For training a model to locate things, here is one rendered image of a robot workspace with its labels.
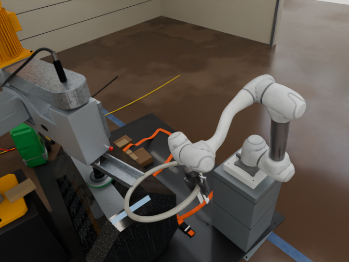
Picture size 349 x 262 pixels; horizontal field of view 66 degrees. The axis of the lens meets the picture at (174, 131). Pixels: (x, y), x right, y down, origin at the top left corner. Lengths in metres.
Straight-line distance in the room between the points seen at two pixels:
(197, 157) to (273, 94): 0.54
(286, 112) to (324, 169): 2.15
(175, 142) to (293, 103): 0.60
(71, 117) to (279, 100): 1.14
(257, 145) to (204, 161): 0.84
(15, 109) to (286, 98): 1.81
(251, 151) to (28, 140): 2.68
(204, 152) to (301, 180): 2.26
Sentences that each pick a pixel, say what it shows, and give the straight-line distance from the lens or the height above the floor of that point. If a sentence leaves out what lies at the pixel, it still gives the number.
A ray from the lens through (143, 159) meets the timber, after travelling 3.30.
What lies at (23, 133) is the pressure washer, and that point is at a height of 0.49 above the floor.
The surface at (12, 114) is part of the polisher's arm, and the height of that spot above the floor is 1.37.
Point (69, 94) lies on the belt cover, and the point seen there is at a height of 1.67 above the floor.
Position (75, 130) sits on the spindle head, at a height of 1.43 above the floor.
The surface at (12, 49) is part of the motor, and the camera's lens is 2.14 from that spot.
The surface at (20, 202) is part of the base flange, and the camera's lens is 2.42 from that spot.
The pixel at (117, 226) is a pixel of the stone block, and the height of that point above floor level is 0.77.
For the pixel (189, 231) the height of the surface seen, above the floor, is 0.02.
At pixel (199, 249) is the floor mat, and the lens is 2.68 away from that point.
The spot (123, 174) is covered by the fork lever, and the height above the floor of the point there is 1.08.
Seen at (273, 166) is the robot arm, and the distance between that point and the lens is 1.85.
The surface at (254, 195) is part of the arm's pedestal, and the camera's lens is 2.05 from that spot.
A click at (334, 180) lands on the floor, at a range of 3.46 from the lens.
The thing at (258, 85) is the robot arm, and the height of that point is 1.66.
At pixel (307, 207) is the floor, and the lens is 3.11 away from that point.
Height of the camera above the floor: 2.41
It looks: 40 degrees down
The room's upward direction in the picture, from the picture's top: 6 degrees counter-clockwise
